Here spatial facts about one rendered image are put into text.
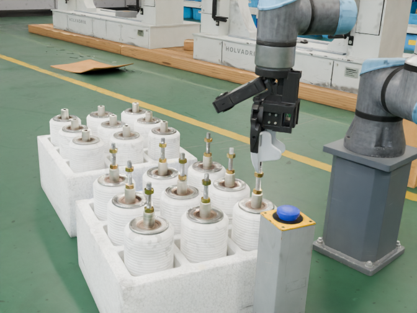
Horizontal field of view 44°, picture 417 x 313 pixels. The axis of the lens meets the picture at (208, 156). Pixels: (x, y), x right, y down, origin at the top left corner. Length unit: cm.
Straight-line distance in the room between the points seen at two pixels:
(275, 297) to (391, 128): 56
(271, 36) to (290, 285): 44
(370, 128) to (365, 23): 177
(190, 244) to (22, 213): 75
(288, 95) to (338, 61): 210
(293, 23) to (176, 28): 350
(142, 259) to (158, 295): 7
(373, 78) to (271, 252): 55
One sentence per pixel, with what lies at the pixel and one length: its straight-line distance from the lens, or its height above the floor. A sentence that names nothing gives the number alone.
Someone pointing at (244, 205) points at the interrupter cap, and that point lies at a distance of 108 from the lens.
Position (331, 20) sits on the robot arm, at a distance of 100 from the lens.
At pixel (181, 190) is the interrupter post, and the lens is 112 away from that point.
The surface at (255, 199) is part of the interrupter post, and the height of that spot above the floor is 27.
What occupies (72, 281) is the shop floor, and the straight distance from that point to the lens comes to 130.
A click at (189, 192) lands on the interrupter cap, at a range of 113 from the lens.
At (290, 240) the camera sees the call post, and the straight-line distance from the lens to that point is 89.
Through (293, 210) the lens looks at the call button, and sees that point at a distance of 90.
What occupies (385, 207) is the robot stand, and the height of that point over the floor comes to 18.
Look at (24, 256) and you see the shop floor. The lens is 143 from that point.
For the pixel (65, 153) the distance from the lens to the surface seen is 156.
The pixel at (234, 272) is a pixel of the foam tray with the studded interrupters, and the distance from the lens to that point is 103.
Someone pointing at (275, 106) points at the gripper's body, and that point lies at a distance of 97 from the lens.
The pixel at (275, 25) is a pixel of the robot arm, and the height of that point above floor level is 62.
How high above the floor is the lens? 71
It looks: 20 degrees down
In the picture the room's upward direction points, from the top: 2 degrees clockwise
